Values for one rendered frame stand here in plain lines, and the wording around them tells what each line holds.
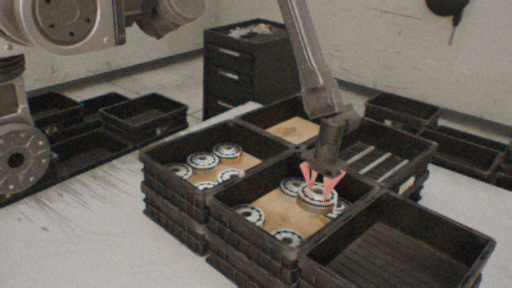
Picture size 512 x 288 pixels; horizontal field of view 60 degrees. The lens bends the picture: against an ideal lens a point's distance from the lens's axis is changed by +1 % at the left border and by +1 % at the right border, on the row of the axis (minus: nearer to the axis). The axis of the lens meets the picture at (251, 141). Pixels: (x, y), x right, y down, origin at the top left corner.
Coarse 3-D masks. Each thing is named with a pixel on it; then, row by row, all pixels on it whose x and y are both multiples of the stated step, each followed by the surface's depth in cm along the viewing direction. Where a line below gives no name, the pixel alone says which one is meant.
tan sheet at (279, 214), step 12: (276, 192) 134; (252, 204) 127; (264, 204) 128; (276, 204) 128; (288, 204) 128; (276, 216) 123; (288, 216) 123; (300, 216) 124; (312, 216) 124; (264, 228) 118; (276, 228) 118; (288, 228) 119; (300, 228) 119; (312, 228) 119
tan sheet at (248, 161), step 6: (246, 156) 152; (252, 156) 153; (240, 162) 148; (246, 162) 149; (252, 162) 149; (258, 162) 149; (222, 168) 144; (228, 168) 144; (234, 168) 145; (240, 168) 145; (246, 168) 145; (216, 174) 140; (198, 180) 137; (204, 180) 137; (210, 180) 137
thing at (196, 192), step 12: (228, 120) 154; (192, 132) 144; (264, 132) 147; (156, 144) 135; (288, 144) 141; (144, 156) 128; (276, 156) 133; (156, 168) 124; (252, 168) 126; (168, 180) 122; (180, 180) 118; (228, 180) 119; (192, 192) 115; (204, 192) 113
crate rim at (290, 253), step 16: (272, 160) 131; (352, 176) 126; (208, 192) 113; (368, 192) 119; (224, 208) 108; (352, 208) 112; (240, 224) 105; (272, 240) 99; (304, 240) 99; (288, 256) 97
